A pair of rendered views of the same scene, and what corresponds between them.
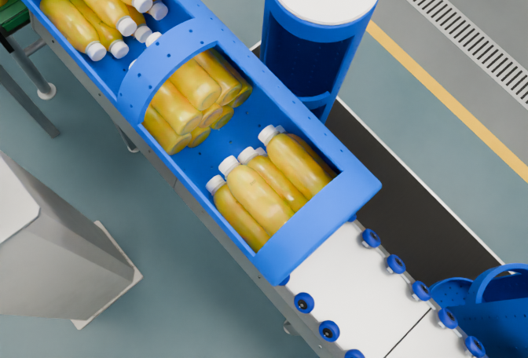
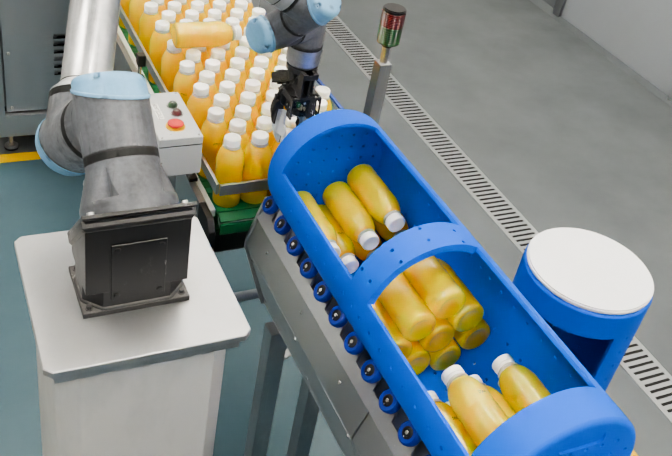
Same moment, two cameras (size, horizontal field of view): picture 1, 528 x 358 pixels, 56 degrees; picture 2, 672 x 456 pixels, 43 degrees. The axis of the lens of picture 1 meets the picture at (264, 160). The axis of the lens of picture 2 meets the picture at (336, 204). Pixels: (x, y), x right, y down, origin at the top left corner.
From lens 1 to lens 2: 74 cm
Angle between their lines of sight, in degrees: 37
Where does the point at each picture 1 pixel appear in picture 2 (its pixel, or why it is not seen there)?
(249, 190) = (476, 396)
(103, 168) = not seen: outside the picture
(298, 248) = (531, 439)
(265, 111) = not seen: hidden behind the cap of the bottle
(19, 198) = (233, 315)
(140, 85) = (389, 259)
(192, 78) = (439, 277)
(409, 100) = not seen: outside the picture
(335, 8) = (597, 296)
